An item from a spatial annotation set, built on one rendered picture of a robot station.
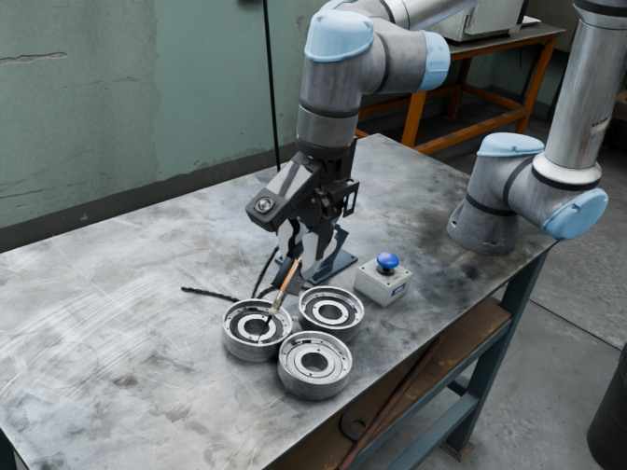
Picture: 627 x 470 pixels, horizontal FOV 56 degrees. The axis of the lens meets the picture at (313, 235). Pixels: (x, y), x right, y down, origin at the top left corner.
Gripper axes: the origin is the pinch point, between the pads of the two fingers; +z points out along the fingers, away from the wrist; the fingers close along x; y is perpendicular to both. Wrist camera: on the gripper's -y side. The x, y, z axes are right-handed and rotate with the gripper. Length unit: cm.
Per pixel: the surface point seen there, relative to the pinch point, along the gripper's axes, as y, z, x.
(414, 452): 43, 69, -12
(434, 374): 38, 38, -12
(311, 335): 0.1, 9.6, -4.7
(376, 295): 18.4, 11.6, -4.4
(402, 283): 22.6, 9.7, -6.6
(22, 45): 39, 15, 157
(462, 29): 210, 7, 83
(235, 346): -9.4, 10.3, 1.5
